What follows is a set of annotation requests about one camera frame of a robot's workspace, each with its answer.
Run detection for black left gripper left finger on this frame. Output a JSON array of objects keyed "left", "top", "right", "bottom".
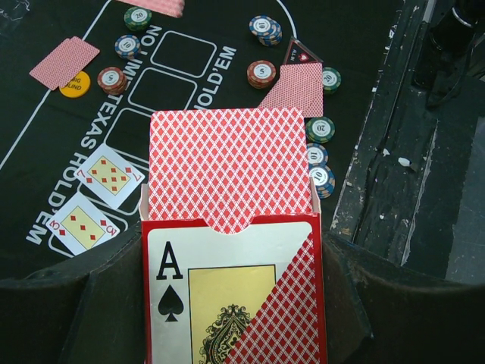
[{"left": 1, "top": 231, "right": 146, "bottom": 363}]

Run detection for red back card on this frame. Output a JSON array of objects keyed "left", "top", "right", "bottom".
[
  {"left": 120, "top": 0, "right": 185, "bottom": 18},
  {"left": 29, "top": 36, "right": 100, "bottom": 90}
]

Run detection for aluminium front rail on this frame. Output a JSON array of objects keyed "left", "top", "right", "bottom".
[{"left": 330, "top": 1, "right": 484, "bottom": 284}]

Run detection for black poker table mat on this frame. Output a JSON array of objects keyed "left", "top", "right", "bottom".
[{"left": 1, "top": 1, "right": 404, "bottom": 278}]

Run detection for face up card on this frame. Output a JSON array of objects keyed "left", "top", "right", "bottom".
[{"left": 46, "top": 193, "right": 120, "bottom": 256}]

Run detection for green poker chip stack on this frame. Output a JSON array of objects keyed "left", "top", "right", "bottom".
[{"left": 305, "top": 117, "right": 336, "bottom": 143}]

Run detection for seven of diamonds card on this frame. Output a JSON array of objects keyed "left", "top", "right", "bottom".
[{"left": 74, "top": 143, "right": 145, "bottom": 209}]

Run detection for red chips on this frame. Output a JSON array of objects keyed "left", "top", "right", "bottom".
[
  {"left": 246, "top": 60, "right": 277, "bottom": 89},
  {"left": 97, "top": 67, "right": 128, "bottom": 96}
]

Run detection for blue chip aside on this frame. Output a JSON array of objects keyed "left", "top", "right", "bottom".
[{"left": 307, "top": 143, "right": 329, "bottom": 167}]

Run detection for red back cards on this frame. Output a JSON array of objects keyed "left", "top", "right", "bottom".
[{"left": 258, "top": 62, "right": 324, "bottom": 118}]

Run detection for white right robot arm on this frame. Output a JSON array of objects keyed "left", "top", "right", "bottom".
[{"left": 413, "top": 1, "right": 484, "bottom": 109}]

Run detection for yellow round dealer button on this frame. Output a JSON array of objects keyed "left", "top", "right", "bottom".
[{"left": 59, "top": 71, "right": 91, "bottom": 99}]

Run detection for blue poker chip stack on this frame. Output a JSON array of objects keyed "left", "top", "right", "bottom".
[{"left": 309, "top": 165, "right": 336, "bottom": 199}]

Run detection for blue chips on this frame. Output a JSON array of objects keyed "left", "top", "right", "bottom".
[
  {"left": 249, "top": 15, "right": 283, "bottom": 47},
  {"left": 114, "top": 34, "right": 141, "bottom": 60}
]

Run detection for green chips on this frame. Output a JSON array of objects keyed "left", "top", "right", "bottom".
[{"left": 124, "top": 6, "right": 152, "bottom": 31}]

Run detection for red triangular acrylic marker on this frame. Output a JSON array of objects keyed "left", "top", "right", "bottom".
[{"left": 283, "top": 36, "right": 324, "bottom": 64}]

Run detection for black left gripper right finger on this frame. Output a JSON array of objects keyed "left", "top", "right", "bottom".
[{"left": 322, "top": 233, "right": 484, "bottom": 363}]

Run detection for red playing card box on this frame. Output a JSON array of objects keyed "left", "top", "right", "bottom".
[{"left": 139, "top": 108, "right": 327, "bottom": 363}]

